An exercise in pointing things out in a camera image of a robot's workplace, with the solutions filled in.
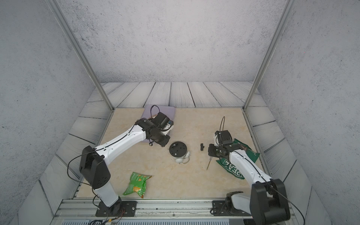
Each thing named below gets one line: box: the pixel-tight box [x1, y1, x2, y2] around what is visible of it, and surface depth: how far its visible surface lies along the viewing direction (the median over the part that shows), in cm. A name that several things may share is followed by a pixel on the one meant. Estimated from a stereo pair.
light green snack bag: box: [122, 171, 152, 199], surface depth 79 cm
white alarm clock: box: [168, 141, 191, 165], surface depth 91 cm
